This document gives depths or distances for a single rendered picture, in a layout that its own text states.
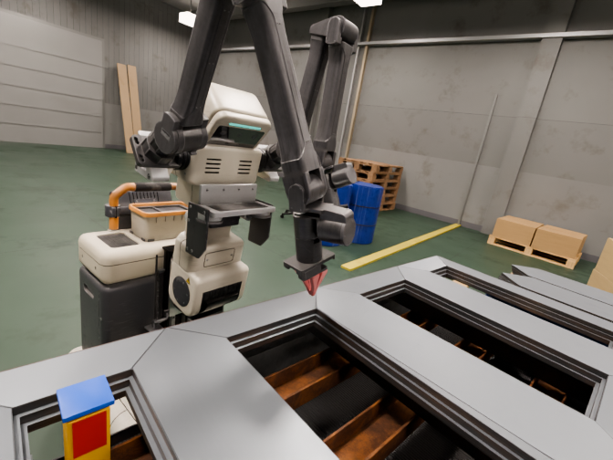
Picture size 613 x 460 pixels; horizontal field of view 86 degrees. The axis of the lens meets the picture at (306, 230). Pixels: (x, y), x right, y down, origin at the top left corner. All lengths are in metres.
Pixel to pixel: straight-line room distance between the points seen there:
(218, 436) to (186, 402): 0.08
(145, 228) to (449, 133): 7.05
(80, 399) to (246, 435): 0.24
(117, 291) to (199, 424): 0.84
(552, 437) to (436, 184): 7.18
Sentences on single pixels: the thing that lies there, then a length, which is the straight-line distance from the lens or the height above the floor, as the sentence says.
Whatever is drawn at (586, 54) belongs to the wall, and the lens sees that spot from 7.75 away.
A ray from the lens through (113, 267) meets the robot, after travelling 1.30.
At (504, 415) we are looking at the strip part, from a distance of 0.78.
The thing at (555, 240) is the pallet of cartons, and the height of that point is 0.36.
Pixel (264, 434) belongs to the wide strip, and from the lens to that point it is 0.57.
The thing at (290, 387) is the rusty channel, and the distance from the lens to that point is 0.91.
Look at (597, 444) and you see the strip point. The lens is 0.84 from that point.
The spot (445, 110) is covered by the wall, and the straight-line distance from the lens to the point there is 7.92.
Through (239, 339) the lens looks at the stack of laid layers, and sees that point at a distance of 0.76.
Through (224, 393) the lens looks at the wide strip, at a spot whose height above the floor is 0.86.
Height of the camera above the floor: 1.28
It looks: 16 degrees down
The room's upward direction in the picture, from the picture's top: 9 degrees clockwise
